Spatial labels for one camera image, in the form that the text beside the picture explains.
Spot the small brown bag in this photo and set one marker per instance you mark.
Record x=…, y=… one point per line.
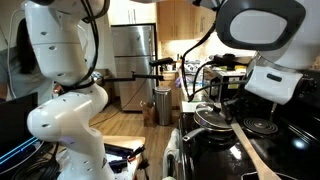
x=148, y=115

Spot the person in grey shirt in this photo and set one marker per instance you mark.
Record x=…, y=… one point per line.
x=20, y=78

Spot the steel black microwave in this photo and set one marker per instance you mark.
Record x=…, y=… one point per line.
x=226, y=86

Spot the white wall cabinet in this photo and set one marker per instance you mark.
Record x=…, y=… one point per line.
x=133, y=11

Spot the black computer monitor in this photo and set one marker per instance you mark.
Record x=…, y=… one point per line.
x=16, y=126

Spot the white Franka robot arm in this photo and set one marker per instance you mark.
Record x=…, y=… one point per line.
x=66, y=116

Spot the black saucepan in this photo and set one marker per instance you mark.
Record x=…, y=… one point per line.
x=246, y=177

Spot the black electric stove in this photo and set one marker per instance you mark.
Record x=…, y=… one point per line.
x=283, y=156

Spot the coil burner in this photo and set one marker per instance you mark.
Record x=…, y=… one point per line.
x=260, y=126

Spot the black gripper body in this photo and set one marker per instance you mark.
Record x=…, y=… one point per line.
x=241, y=99

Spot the steel trash can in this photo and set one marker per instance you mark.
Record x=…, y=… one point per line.
x=163, y=106

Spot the black stereo camera bar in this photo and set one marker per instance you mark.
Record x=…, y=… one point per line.
x=161, y=61

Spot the wooden wall cabinet row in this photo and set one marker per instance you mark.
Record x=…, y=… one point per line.
x=180, y=20

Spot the black clamp tool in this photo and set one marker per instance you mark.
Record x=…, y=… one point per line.
x=136, y=152

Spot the wooden spatula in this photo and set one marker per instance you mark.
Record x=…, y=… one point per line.
x=248, y=146

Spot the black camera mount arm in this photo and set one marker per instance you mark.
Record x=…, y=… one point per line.
x=133, y=77

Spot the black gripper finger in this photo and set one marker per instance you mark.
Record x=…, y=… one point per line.
x=237, y=114
x=230, y=113

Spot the glass lid black knob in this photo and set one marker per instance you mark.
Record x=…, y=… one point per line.
x=211, y=116

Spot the dish rack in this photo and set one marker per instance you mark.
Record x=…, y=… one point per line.
x=191, y=67

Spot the light wooden table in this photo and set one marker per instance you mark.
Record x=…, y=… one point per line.
x=126, y=140

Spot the pale yellow towel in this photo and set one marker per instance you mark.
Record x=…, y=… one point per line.
x=170, y=150

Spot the stainless steel refrigerator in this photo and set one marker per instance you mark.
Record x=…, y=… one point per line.
x=133, y=50

